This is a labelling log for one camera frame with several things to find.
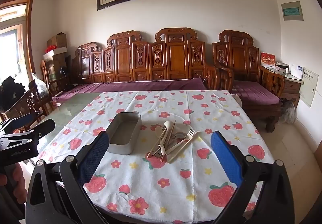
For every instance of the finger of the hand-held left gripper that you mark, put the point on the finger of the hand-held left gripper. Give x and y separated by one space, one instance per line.
21 119
42 127

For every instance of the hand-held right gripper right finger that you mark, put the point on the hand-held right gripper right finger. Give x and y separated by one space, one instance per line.
224 156

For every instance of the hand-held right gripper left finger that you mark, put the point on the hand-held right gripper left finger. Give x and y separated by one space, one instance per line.
96 153

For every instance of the rectangular metal container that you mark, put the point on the rectangular metal container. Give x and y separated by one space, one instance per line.
123 133

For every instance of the beige plastic fork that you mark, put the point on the beige plastic fork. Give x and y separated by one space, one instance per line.
190 134

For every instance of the wooden chopstick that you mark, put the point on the wooden chopstick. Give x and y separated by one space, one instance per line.
183 148
170 136
157 143

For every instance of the small beige plastic spoon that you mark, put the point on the small beige plastic spoon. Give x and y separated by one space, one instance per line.
158 130

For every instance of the person's left hand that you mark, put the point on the person's left hand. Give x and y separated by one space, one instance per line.
19 183

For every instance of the dark wooden chair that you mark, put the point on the dark wooden chair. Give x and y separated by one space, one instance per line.
27 103

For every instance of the black cloth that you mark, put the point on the black cloth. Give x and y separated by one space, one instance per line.
10 93

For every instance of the clear plastic bag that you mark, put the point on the clear plastic bag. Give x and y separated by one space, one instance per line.
42 87

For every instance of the black desk lamp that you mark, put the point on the black desk lamp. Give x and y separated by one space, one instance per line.
64 72

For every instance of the large cardboard box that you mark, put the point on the large cardboard box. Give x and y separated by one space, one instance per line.
57 65

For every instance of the strawberry print tablecloth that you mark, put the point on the strawberry print tablecloth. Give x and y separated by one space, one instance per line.
156 183

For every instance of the square purple seat cushion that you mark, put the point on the square purple seat cushion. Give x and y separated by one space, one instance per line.
254 90

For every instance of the long purple seat cushion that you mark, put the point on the long purple seat cushion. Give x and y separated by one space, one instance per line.
125 85

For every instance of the white flat box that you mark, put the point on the white flat box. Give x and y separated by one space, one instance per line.
56 52

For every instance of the red artificial flowers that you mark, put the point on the red artificial flowers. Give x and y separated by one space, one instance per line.
50 48

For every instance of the grey plastic bag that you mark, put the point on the grey plastic bag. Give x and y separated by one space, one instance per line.
288 112

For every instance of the wooden side table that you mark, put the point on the wooden side table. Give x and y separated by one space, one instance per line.
291 87

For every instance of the carved wooden armchair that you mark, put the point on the carved wooden armchair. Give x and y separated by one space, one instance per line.
239 55

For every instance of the tissue box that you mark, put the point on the tissue box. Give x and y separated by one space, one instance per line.
281 67

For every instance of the red desk calendar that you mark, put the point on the red desk calendar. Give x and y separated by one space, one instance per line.
268 59

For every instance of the carved wooden sofa bench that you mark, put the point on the carved wooden sofa bench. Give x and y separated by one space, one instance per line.
176 55

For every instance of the white electronic device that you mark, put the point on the white electronic device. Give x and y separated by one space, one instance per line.
296 71

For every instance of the wooden door frame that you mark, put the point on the wooden door frame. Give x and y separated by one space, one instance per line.
29 38

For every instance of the white wall panel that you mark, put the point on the white wall panel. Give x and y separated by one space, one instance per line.
309 87

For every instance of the white wall electrical box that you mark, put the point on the white wall electrical box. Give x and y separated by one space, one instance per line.
291 10

